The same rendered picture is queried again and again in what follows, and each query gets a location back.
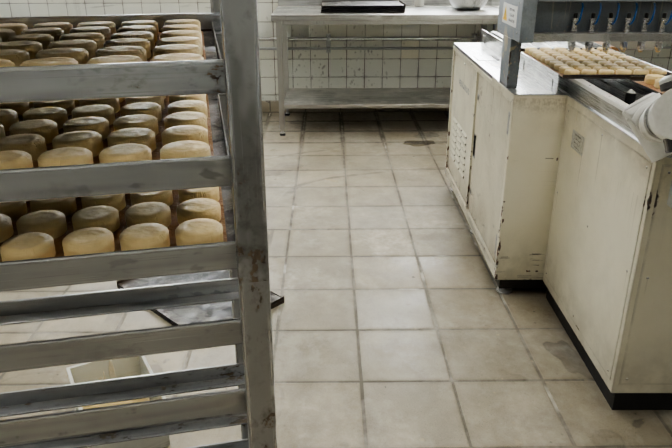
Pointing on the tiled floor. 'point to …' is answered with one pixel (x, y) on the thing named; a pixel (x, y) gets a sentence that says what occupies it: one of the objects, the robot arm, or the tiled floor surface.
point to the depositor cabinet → (506, 162)
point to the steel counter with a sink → (425, 97)
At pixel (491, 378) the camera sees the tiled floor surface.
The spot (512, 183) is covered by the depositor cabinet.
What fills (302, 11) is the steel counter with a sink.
